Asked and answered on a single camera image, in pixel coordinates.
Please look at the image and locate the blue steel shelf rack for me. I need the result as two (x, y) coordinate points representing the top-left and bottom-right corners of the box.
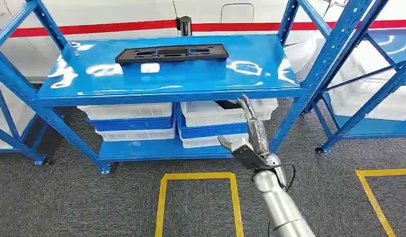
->
(0, 77), (50, 166)
(0, 0), (390, 176)
(300, 0), (406, 155)

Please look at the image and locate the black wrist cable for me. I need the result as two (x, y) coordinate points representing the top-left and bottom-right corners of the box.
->
(251, 162), (296, 193)

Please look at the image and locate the black plastic panel with cutouts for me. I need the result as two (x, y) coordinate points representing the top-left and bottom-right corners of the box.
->
(115, 43), (229, 65)

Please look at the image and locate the black cylinder post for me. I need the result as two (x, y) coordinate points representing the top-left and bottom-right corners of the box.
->
(175, 15), (193, 37)

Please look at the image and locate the yellow floor tape outline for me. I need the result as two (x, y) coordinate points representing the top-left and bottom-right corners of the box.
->
(154, 172), (244, 237)

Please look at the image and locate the blue plastic bin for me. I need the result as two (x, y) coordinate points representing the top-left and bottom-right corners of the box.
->
(86, 115), (175, 132)
(175, 104), (250, 140)

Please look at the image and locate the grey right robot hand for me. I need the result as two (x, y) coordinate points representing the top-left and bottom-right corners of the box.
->
(237, 94), (271, 158)

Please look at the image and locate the small white rounded block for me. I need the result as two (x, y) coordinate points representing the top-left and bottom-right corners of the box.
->
(140, 63), (161, 74)

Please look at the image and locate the black plastic part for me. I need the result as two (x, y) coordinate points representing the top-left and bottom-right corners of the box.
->
(214, 100), (243, 110)

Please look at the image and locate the white vehicle body red stripe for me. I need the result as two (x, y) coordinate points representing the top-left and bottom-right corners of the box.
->
(0, 0), (406, 83)

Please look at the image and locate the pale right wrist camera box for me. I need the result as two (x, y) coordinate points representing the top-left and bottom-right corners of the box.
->
(217, 135), (268, 170)

